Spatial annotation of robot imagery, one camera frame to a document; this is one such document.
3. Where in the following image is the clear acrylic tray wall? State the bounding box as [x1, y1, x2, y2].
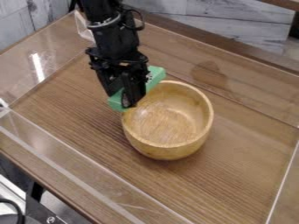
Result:
[0, 107, 186, 224]

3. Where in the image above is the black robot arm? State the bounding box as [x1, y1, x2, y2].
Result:
[80, 0, 150, 109]

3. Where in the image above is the brown wooden bowl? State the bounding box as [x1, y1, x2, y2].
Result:
[122, 80, 215, 160]

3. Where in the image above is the green rectangular block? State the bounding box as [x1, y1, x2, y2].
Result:
[107, 66, 166, 112]

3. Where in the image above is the black table leg bracket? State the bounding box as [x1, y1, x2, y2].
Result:
[24, 181, 68, 224]

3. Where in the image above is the black cable under table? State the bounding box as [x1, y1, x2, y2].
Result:
[0, 198, 28, 224]

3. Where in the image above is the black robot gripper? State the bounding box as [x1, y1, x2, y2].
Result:
[87, 18, 148, 109]

